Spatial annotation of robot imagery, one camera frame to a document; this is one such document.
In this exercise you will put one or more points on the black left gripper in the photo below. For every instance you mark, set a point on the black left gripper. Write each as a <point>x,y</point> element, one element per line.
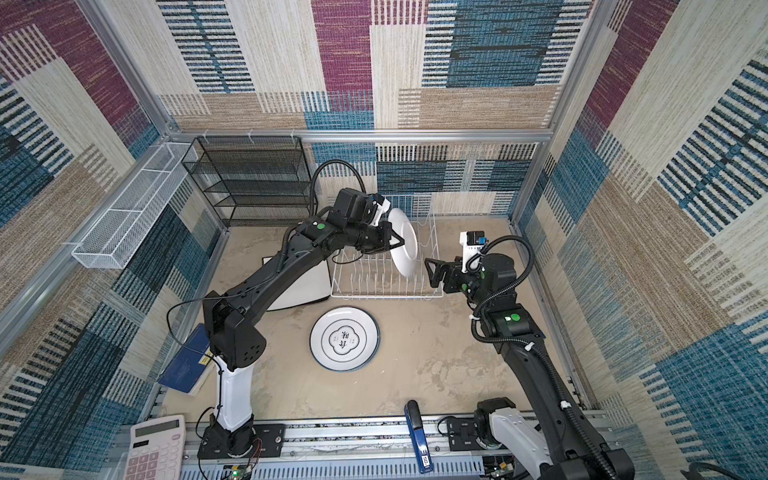
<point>384,232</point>

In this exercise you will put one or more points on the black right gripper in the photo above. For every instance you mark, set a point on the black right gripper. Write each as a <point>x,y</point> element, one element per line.
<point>453,270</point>

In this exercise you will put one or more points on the white round plate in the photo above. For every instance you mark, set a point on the white round plate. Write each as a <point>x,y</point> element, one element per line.
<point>405,245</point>
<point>344,339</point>

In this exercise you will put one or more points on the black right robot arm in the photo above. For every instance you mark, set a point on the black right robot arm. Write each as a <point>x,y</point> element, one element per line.
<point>564,444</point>

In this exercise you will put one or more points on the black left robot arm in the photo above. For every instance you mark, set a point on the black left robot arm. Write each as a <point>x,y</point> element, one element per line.
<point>356,220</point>

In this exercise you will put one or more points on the blue stapler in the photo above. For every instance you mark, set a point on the blue stapler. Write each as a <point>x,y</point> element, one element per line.
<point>418,437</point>

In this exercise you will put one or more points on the black mesh shelf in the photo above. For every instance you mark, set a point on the black mesh shelf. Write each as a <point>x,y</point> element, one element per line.
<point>251,181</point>

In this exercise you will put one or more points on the blue book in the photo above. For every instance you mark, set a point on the blue book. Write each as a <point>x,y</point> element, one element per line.
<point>191,366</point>

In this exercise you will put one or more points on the pink calculator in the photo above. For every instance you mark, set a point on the pink calculator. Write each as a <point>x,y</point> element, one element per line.
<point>156,449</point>

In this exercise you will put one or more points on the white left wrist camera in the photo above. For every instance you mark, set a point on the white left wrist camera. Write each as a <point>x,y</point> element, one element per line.
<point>381,207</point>

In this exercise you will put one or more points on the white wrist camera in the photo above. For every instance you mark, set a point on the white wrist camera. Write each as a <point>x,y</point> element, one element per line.
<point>381,207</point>
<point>472,243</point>

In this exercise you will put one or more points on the white wire dish rack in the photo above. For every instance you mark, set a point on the white wire dish rack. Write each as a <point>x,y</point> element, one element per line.
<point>375,276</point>

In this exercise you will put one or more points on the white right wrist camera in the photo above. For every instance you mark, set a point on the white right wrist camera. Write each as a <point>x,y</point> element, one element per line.
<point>472,243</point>

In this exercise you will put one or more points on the aluminium mounting rail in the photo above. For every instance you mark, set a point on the aluminium mounting rail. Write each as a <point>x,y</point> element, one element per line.
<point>369,448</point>

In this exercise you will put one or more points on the white mesh wall basket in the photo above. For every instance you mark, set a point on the white mesh wall basket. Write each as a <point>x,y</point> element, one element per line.
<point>119,232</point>

